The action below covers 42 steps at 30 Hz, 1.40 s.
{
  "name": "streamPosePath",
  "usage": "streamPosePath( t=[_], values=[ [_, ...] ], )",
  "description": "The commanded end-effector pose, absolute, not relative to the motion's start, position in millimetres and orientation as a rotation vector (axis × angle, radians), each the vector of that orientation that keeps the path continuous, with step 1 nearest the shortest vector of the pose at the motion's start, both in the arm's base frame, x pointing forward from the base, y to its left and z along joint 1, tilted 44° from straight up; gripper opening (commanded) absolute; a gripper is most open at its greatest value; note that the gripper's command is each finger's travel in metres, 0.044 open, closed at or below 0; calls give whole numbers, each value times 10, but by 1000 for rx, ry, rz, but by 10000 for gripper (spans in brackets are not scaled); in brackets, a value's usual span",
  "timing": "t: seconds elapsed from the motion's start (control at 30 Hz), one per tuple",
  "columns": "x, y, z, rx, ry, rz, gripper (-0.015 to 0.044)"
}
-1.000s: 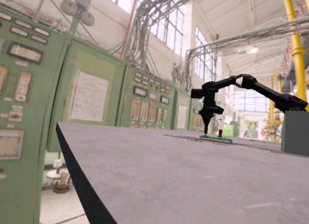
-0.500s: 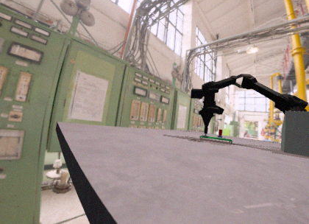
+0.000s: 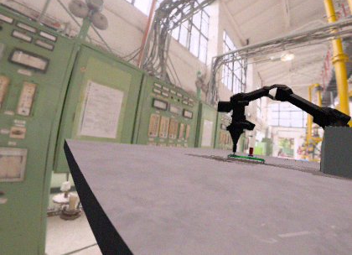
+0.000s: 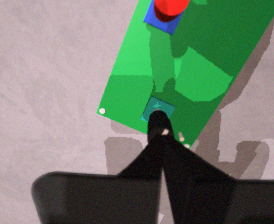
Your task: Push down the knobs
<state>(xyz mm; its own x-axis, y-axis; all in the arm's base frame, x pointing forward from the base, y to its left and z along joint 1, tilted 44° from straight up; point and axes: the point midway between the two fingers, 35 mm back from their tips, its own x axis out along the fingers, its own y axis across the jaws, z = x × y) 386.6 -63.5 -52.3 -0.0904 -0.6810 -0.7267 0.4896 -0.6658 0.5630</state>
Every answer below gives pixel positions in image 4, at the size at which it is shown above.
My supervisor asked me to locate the green circuit board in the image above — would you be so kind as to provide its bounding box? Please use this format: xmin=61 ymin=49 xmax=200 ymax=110
xmin=96 ymin=0 xmax=274 ymax=149

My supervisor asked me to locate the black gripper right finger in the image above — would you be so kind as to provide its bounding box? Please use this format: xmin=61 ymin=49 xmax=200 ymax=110
xmin=163 ymin=134 xmax=274 ymax=224

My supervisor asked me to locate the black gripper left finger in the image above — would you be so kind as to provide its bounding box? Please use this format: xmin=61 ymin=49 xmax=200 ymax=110
xmin=31 ymin=134 xmax=165 ymax=224

